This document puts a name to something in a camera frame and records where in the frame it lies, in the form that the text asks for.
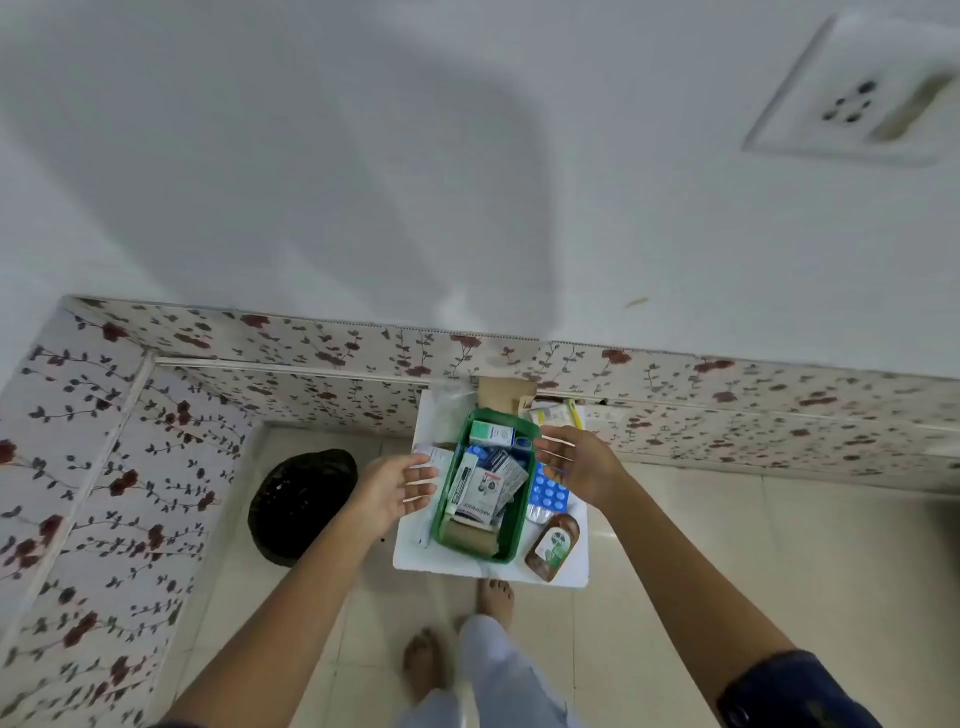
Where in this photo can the blue pill blister pack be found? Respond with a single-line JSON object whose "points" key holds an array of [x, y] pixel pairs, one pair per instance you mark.
{"points": [[551, 491]]}

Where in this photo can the person's right hand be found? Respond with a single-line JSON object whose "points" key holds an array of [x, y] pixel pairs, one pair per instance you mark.
{"points": [[592, 469]]}

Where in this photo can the person's left hand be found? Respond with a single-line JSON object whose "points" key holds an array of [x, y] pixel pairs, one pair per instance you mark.
{"points": [[386, 491]]}

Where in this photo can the person's right fingers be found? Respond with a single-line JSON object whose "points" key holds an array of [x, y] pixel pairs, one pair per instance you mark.
{"points": [[553, 454]]}

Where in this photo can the person's left foot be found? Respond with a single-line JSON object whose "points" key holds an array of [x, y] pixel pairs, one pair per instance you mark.
{"points": [[426, 667]]}

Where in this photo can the white thermometer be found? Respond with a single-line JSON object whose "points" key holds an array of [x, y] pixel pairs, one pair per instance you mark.
{"points": [[424, 537]]}

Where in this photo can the person's left fingers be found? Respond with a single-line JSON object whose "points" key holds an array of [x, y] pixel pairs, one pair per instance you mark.
{"points": [[421, 480]]}

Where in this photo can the person's right foot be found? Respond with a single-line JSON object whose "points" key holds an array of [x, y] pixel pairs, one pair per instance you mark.
{"points": [[496, 604]]}

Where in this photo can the person's foot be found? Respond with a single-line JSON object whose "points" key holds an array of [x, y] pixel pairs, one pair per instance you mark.
{"points": [[496, 604], [426, 667]]}

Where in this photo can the blue medicine box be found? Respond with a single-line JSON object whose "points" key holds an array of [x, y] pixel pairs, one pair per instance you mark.
{"points": [[487, 456]]}

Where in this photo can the white and red medicine box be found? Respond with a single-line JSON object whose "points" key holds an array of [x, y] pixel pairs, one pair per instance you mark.
{"points": [[472, 513]]}

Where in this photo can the small clear blister strip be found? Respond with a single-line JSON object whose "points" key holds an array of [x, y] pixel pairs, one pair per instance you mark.
{"points": [[538, 514]]}

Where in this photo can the brown cardboard box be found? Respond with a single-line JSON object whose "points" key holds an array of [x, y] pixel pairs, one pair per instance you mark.
{"points": [[506, 396]]}

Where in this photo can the long white medicine box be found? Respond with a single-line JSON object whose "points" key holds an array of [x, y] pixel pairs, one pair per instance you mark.
{"points": [[461, 484]]}

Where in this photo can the brown antiseptic bottle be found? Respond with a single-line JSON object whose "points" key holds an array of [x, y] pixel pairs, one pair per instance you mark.
{"points": [[553, 546]]}

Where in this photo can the person's right forearm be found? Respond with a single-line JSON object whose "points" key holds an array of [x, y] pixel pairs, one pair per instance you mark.
{"points": [[697, 570]]}

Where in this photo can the light blue trousers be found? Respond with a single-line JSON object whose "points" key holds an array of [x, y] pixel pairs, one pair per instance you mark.
{"points": [[487, 675]]}

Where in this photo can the yellow and white packet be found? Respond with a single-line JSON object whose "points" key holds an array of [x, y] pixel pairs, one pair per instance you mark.
{"points": [[555, 414]]}

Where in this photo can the person's left forearm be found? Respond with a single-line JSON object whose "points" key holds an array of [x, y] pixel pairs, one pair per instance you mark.
{"points": [[285, 607]]}

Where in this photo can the green plastic basket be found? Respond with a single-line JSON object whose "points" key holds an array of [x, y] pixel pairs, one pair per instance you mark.
{"points": [[517, 536]]}

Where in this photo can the brown bandage roll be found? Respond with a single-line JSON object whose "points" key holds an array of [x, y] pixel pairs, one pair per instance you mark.
{"points": [[469, 538]]}

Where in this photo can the black garbage bag bin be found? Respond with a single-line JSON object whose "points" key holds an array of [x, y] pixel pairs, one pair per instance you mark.
{"points": [[300, 506]]}

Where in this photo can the white paper packet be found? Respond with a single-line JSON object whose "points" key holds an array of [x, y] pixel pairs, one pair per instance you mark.
{"points": [[433, 454]]}

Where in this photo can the dark blue sleeve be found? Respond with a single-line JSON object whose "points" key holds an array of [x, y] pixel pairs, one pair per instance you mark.
{"points": [[795, 694]]}

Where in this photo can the teal and white medicine box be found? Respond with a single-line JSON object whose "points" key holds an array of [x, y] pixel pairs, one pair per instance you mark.
{"points": [[491, 433]]}

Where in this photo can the white wall socket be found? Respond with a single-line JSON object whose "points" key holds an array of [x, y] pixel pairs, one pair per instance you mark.
{"points": [[855, 90]]}

